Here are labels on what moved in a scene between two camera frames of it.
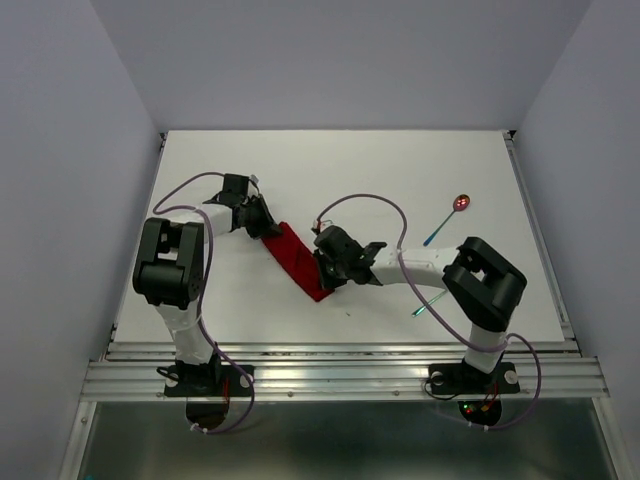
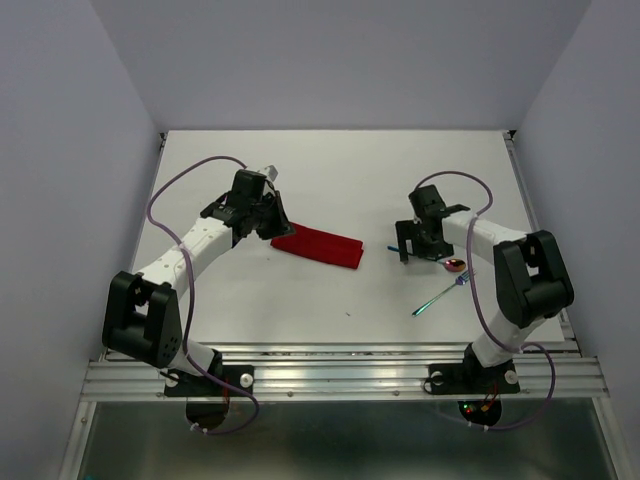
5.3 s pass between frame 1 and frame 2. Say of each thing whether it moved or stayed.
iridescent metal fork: stayed
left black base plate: stayed
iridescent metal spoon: moved
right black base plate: stayed
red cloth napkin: moved
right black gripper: moved
